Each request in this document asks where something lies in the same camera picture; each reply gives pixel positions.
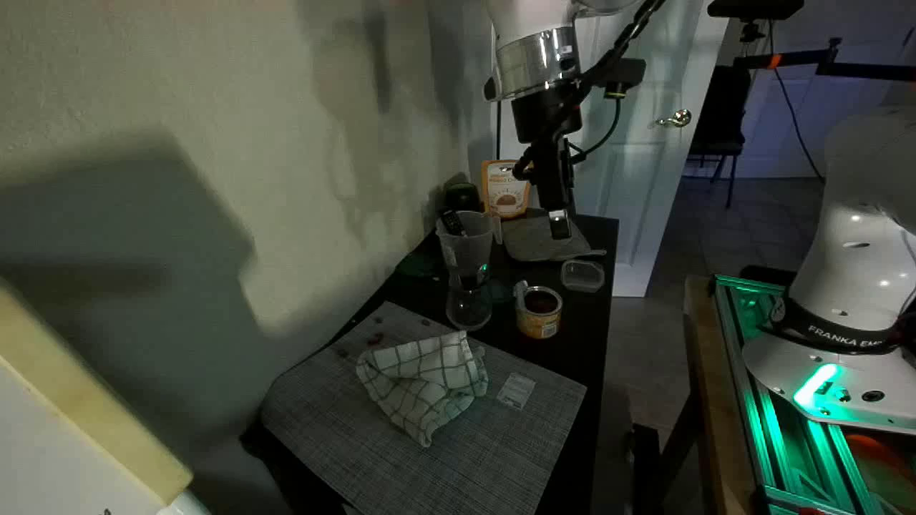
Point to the green lit metal frame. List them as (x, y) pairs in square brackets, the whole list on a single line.
[(806, 468)]

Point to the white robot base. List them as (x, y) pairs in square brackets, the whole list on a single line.
[(827, 342)]

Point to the small clear plastic container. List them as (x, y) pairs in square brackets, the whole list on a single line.
[(581, 276)]

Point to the black side table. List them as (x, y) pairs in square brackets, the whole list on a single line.
[(575, 353)]

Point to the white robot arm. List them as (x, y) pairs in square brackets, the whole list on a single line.
[(544, 83)]

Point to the white door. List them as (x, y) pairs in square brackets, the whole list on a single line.
[(631, 167)]

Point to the grey cloth pad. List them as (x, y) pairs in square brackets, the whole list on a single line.
[(528, 240)]

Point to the small clear plastic packet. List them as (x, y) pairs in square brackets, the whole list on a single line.
[(516, 390)]

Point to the checkered dish towel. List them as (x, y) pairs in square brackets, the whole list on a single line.
[(423, 383)]

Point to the metal door handle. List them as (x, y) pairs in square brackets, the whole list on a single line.
[(677, 117)]

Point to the yellow mug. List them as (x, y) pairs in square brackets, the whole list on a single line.
[(537, 309)]

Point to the grey woven placemat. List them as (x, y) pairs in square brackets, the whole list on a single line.
[(486, 460)]

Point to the clear measuring cup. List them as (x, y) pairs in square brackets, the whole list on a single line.
[(464, 246)]

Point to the black camera stand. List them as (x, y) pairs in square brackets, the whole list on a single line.
[(791, 71)]

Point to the beige box corner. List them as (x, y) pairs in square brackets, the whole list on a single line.
[(66, 443)]

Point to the orange snack bag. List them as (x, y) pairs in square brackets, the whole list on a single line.
[(501, 193)]

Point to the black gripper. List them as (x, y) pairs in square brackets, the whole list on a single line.
[(542, 126)]

